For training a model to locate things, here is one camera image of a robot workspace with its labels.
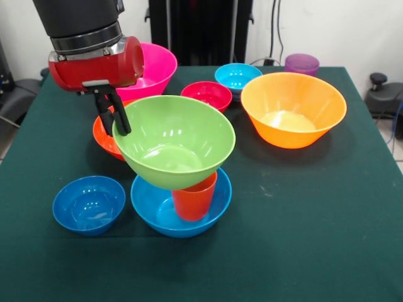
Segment red-orange plastic cup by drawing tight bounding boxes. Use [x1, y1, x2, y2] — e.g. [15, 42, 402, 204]
[171, 171, 219, 222]

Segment medium light blue bowl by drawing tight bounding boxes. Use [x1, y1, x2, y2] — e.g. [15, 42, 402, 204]
[130, 168, 233, 238]

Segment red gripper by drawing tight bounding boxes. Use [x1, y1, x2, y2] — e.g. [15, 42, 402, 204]
[48, 35, 145, 137]

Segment small crimson bowl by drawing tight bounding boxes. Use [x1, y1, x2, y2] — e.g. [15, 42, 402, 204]
[180, 81, 233, 115]

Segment wide red-orange bowl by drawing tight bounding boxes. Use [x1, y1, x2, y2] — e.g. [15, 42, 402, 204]
[92, 99, 136, 162]

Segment large pink bowl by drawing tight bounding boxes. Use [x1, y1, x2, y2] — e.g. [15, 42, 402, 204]
[115, 42, 178, 103]

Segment small light blue bowl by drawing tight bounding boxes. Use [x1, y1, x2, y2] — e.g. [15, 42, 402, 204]
[214, 62, 263, 92]

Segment small dark blue bowl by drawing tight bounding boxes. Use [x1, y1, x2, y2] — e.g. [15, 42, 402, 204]
[52, 175, 127, 237]

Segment large orange bowl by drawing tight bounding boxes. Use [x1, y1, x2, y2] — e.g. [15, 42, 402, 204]
[241, 72, 348, 148]

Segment black chair base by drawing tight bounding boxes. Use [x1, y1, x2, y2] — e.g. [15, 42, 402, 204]
[364, 72, 403, 141]
[0, 39, 51, 126]

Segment purple translucent cup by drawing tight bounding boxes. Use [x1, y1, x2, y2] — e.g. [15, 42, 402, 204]
[285, 53, 321, 77]

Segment black wall cable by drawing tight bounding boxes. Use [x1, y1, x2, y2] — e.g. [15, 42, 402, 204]
[270, 0, 286, 65]

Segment green bowl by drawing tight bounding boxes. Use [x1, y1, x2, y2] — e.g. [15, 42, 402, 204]
[111, 94, 237, 191]

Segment dark green table cloth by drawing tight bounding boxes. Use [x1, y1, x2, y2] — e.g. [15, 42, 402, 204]
[0, 64, 403, 302]

